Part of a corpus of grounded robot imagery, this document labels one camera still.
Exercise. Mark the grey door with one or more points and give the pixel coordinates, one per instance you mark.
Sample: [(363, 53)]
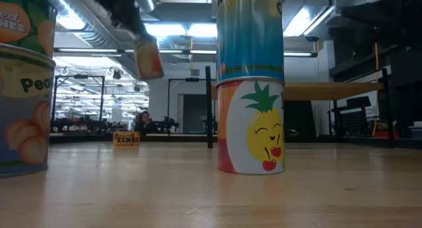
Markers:
[(194, 112)]

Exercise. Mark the angled ceiling light panel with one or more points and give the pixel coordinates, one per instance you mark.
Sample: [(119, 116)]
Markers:
[(303, 23)]

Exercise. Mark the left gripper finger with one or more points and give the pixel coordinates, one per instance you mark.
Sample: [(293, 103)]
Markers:
[(135, 27)]

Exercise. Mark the wooden shelf with black legs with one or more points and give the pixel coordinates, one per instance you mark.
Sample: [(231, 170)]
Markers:
[(329, 91)]

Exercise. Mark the smiling pineapple cartoon can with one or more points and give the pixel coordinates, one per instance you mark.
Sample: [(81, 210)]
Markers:
[(244, 129)]

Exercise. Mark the rectangular ceiling light panel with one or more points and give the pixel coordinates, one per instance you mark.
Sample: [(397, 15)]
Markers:
[(165, 29)]

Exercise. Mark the green sliced peaches can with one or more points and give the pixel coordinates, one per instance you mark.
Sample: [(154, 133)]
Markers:
[(41, 7)]

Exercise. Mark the black cabinet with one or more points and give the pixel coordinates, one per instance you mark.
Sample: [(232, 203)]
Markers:
[(298, 119)]

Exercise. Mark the long linear ceiling light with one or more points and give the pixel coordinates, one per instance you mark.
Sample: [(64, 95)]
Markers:
[(99, 50)]

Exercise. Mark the person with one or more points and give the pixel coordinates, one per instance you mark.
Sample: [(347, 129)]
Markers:
[(144, 123)]

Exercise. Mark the grey ceiling air unit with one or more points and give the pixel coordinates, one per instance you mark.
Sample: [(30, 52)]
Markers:
[(184, 12)]

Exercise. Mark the black background robot arm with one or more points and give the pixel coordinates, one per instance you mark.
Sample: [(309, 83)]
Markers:
[(168, 124), (212, 124)]

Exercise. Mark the black aluminium table frame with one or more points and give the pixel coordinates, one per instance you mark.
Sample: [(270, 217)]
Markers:
[(99, 138)]

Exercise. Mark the tall peach label can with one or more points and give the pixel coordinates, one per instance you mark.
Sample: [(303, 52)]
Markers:
[(26, 122)]

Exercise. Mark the black metal frame rig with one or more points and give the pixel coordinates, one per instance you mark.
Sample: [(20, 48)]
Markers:
[(192, 79), (80, 76)]

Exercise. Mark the blue mixed fruit can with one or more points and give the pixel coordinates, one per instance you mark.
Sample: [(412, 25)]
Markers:
[(250, 40)]

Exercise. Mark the pineapple rings can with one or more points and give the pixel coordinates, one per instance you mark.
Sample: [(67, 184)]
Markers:
[(126, 140)]

